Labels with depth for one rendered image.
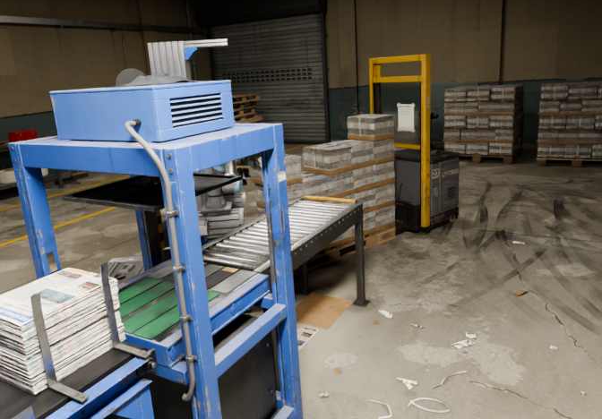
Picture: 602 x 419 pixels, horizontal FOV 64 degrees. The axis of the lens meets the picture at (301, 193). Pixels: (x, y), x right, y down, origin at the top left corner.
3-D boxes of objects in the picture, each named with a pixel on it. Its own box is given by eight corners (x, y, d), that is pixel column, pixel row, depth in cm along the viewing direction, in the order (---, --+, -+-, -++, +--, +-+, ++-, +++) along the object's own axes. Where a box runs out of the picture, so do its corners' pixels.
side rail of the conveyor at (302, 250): (356, 218, 359) (356, 201, 356) (364, 218, 357) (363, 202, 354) (254, 292, 247) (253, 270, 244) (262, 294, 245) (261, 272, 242)
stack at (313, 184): (261, 268, 450) (253, 182, 430) (350, 236, 519) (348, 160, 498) (286, 280, 420) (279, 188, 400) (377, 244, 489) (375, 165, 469)
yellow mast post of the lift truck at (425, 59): (417, 226, 512) (417, 55, 468) (423, 223, 517) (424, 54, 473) (425, 227, 505) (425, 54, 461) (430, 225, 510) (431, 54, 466)
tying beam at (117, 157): (136, 141, 261) (133, 123, 259) (284, 145, 215) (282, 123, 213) (12, 166, 205) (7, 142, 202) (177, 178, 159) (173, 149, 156)
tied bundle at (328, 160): (302, 171, 463) (301, 147, 457) (325, 166, 480) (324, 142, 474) (329, 175, 434) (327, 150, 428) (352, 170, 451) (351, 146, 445)
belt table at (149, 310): (175, 272, 274) (172, 256, 271) (270, 292, 242) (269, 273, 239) (64, 332, 215) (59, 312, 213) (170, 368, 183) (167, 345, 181)
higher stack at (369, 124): (350, 236, 519) (346, 116, 487) (369, 229, 536) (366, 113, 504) (376, 245, 489) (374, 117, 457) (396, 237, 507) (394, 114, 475)
